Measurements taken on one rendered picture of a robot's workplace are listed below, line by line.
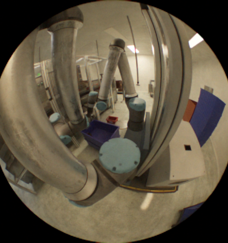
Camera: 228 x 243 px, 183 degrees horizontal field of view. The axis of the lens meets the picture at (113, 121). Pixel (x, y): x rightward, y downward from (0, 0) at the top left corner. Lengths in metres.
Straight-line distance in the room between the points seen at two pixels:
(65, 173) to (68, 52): 0.29
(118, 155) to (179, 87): 0.26
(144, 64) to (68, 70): 5.14
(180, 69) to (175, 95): 0.07
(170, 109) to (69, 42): 0.34
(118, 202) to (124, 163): 1.05
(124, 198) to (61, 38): 1.42
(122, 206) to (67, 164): 1.15
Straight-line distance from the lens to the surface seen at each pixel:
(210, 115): 1.71
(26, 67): 0.16
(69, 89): 0.28
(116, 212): 1.28
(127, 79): 0.69
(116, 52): 0.58
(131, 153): 0.25
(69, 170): 0.16
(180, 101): 0.21
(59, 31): 0.27
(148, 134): 0.39
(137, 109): 0.57
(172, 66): 0.19
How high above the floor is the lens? 1.21
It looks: 36 degrees down
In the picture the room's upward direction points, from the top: 8 degrees counter-clockwise
